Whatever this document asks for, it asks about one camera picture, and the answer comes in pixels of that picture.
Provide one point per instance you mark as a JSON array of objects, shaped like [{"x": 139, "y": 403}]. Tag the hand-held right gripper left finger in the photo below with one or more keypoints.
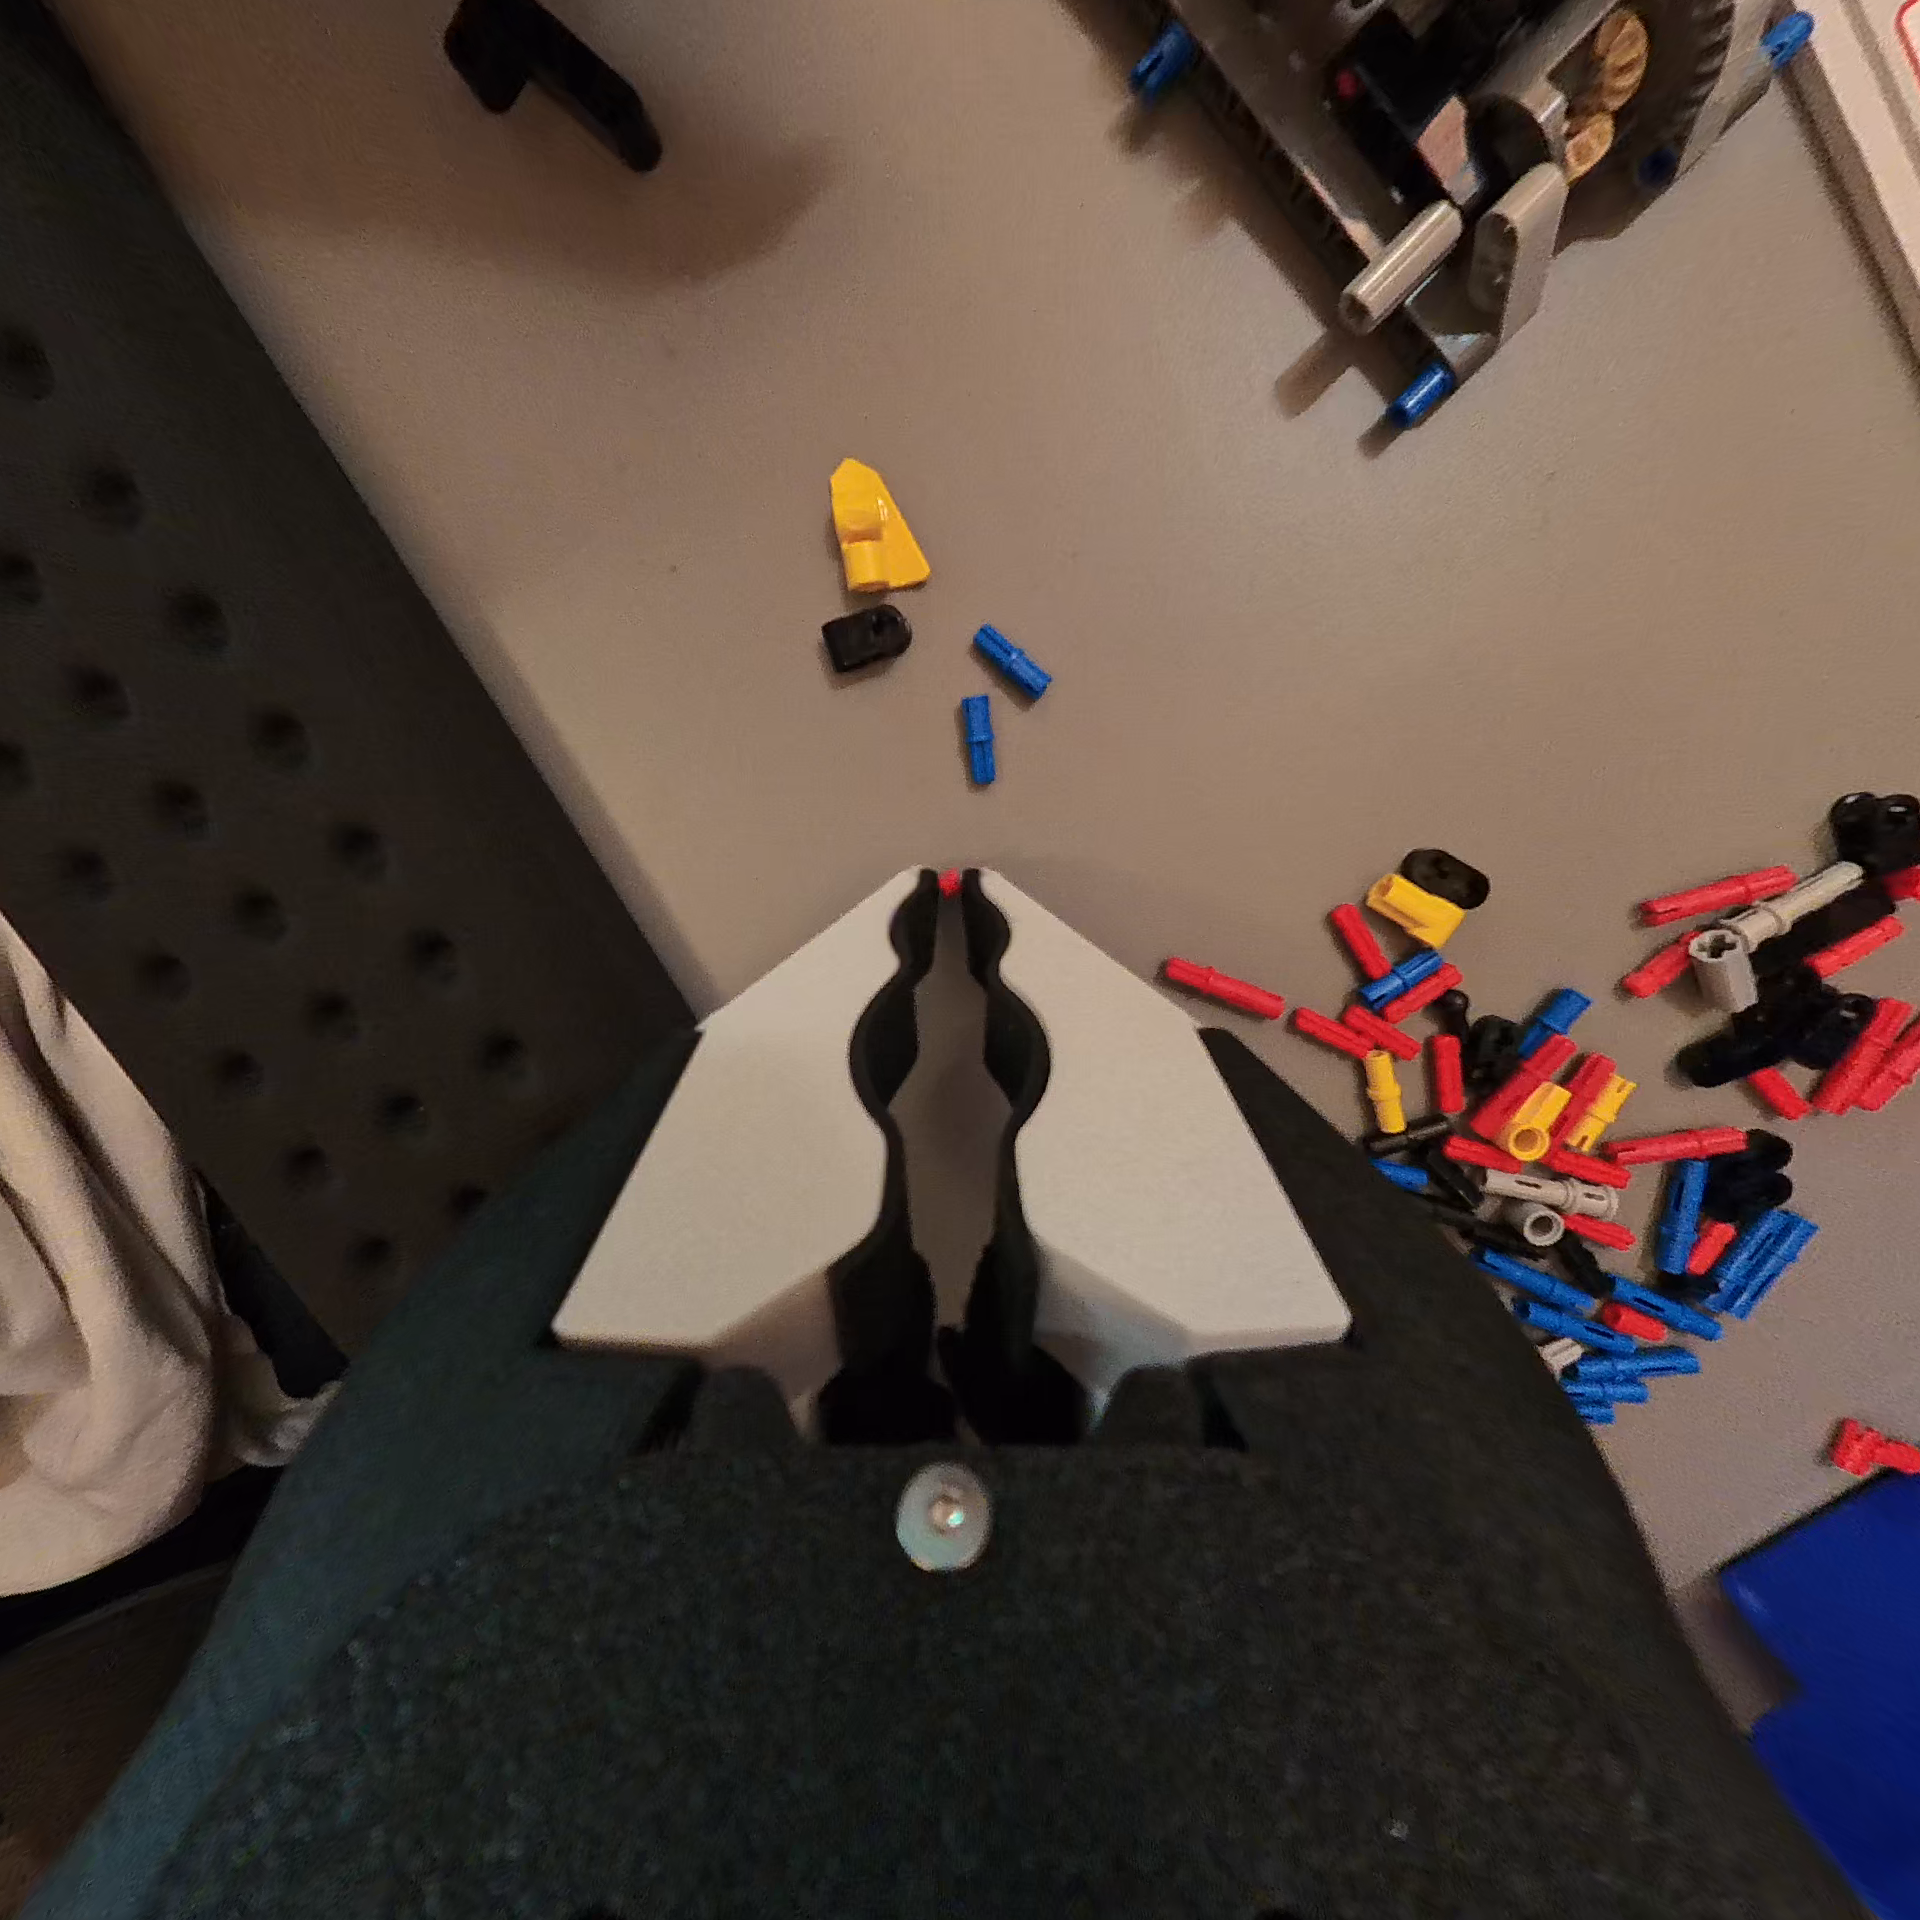
[{"x": 706, "y": 1201}]

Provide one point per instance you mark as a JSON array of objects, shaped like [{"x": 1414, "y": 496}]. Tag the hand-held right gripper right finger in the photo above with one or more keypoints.
[{"x": 1184, "y": 1201}]

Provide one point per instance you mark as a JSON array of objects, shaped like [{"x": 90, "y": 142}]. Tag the pile of mixed lego pins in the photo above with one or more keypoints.
[{"x": 1531, "y": 1110}]

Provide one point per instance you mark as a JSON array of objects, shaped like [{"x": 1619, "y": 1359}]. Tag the blue lego pin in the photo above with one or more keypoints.
[
  {"x": 979, "y": 738},
  {"x": 1011, "y": 661}
]

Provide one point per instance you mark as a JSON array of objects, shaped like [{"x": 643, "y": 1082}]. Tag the lego car chassis model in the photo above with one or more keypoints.
[{"x": 1501, "y": 255}]

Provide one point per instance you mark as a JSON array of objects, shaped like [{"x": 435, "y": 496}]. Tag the black angled lego beam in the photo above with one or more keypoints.
[{"x": 557, "y": 75}]

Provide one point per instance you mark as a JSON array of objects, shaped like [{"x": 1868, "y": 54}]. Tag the lego instruction booklet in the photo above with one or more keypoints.
[{"x": 1876, "y": 149}]

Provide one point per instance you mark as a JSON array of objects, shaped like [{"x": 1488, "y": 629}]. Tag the small black lego connector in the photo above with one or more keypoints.
[{"x": 868, "y": 640}]

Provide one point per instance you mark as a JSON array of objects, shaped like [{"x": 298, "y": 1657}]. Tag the small yellow lego connector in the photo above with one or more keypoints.
[{"x": 875, "y": 533}]

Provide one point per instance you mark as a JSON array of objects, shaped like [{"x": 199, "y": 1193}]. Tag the person's beige trousers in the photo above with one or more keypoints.
[{"x": 90, "y": 1275}]

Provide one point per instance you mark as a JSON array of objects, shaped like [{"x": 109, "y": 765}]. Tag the black perforated chair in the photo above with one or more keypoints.
[{"x": 226, "y": 751}]

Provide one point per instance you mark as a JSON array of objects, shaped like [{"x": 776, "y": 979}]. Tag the blue plastic bin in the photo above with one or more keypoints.
[{"x": 1845, "y": 1680}]

